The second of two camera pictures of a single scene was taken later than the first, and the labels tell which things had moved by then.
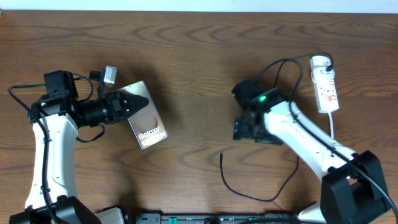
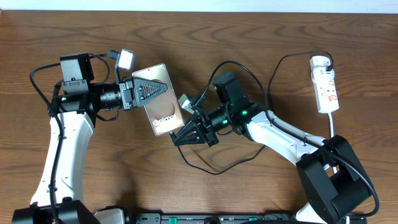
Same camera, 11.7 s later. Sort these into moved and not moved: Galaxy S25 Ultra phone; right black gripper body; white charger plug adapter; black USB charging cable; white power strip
Moved: right black gripper body; black USB charging cable; Galaxy S25 Ultra phone
Not moved: white power strip; white charger plug adapter
